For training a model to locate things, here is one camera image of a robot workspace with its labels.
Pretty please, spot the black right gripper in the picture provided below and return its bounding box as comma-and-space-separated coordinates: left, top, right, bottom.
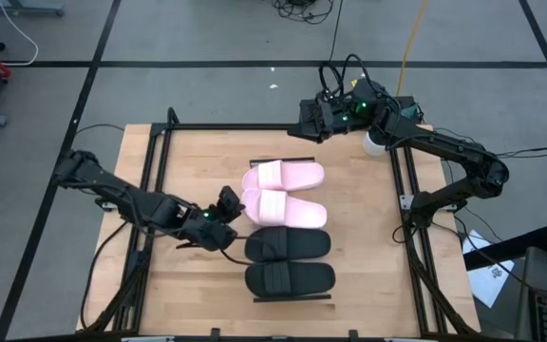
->
286, 98, 350, 144

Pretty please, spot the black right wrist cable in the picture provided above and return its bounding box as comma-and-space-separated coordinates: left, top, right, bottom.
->
318, 53, 401, 120

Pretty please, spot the pink slide sandal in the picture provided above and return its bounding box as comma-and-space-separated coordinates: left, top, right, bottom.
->
241, 160, 326, 193
241, 188, 329, 229

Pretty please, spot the black table beam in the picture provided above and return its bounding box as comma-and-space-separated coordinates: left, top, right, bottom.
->
462, 226, 547, 271

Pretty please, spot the grey laptop with black keyboard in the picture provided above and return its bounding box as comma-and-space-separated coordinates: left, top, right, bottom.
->
514, 245, 547, 342

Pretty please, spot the white floor cable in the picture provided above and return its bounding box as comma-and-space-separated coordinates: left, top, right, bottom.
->
0, 0, 40, 67

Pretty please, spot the grey desk foot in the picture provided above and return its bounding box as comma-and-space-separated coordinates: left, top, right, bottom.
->
0, 0, 66, 18

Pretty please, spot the black slide sandal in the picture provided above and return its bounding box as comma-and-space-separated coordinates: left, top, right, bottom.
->
244, 226, 332, 263
244, 260, 337, 299

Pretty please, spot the yellow floor cable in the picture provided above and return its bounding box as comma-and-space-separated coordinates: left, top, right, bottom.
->
395, 0, 427, 98

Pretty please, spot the white paper sheet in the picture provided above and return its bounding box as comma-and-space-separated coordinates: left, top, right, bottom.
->
462, 230, 516, 309

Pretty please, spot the black arm base cable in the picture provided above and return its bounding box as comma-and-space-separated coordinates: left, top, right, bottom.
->
79, 222, 132, 333

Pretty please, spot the black aluminium table frame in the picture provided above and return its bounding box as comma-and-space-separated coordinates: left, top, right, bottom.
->
83, 106, 482, 336

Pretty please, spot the black coiled floor cable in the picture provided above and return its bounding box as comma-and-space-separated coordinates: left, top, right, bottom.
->
318, 0, 346, 100

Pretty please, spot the wooden shelf with black rails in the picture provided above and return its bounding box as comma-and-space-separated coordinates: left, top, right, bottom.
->
248, 156, 333, 303

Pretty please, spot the black cable tangle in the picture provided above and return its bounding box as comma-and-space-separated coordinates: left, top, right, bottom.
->
273, 0, 336, 25

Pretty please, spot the green plant in white pot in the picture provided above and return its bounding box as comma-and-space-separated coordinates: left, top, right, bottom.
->
362, 102, 420, 157

